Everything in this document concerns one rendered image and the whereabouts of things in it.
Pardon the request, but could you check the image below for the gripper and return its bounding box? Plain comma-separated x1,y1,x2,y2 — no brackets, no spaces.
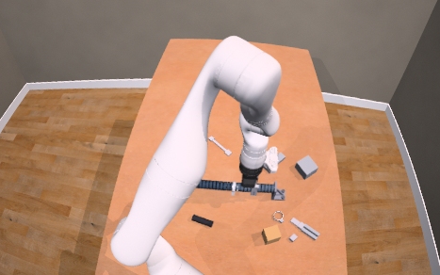
239,147,278,196

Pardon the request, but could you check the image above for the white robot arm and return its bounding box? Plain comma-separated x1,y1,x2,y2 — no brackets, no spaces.
110,36,282,275

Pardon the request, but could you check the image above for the dark blue ribbed hose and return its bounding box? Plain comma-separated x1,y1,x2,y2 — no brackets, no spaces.
196,180,285,201

